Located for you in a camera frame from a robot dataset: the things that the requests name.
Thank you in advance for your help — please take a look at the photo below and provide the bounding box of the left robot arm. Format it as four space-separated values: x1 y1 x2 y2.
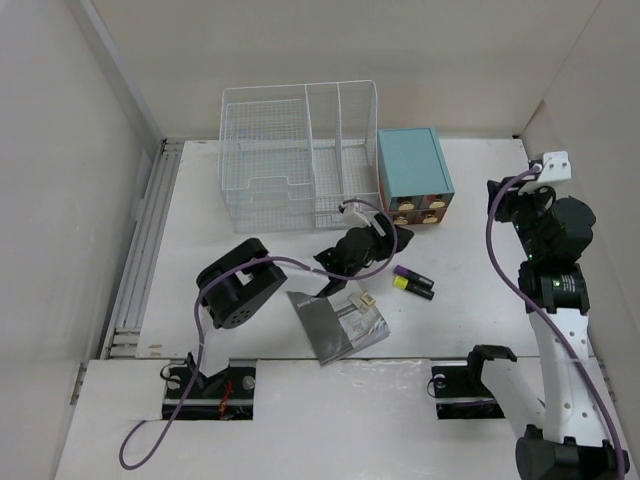
160 214 413 408

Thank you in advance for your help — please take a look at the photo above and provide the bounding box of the purple cap highlighter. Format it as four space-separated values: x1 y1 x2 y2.
394 265 434 290

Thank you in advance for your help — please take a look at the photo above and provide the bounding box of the yellow cap highlighter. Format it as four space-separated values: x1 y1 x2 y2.
393 276 434 300

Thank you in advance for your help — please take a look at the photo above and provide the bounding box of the teal and orange drawer box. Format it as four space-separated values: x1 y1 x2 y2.
377 127 455 226

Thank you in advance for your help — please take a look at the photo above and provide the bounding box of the grey Canon setup guide booklet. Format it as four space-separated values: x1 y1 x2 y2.
287 291 366 367

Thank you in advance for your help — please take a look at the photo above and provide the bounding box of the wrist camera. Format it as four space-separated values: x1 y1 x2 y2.
338 202 385 236
518 150 572 195

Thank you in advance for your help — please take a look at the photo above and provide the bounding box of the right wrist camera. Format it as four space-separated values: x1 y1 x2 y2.
518 150 572 195

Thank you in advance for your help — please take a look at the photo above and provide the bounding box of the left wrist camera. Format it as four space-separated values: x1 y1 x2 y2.
338 202 385 236

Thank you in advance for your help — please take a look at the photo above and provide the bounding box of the aluminium rail left side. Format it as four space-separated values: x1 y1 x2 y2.
97 139 184 360

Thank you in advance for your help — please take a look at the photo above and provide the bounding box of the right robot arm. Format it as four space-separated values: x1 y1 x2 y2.
427 177 630 479

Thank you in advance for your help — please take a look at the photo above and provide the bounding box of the white wire mesh organizer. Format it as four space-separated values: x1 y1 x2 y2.
218 80 380 233

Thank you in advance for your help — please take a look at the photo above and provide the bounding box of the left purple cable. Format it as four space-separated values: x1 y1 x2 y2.
119 199 399 471

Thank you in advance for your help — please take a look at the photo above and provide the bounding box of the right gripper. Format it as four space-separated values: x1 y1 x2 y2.
486 176 554 261

